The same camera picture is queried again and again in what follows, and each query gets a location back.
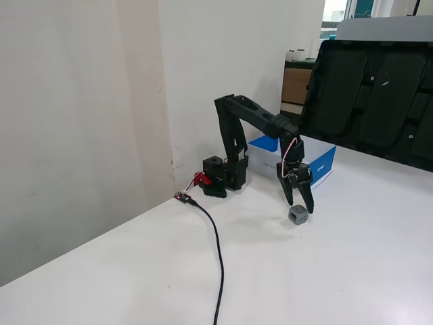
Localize blue white ASUS box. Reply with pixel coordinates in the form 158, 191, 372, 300
248, 135, 338, 191

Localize black plastic tray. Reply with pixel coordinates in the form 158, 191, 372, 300
297, 39, 433, 172

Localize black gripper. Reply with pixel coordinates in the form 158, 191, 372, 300
275, 160, 317, 215

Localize gray 3D printed block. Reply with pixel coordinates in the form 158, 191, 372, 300
288, 204, 309, 226

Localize red clamp handle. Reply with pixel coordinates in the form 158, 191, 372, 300
191, 171, 213, 188

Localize black USB cable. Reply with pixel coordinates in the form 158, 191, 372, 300
187, 198, 226, 325

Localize white servo cable loop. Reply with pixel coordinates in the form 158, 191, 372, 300
279, 136, 301, 177

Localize brown cardboard box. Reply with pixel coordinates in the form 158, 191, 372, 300
281, 67, 314, 106

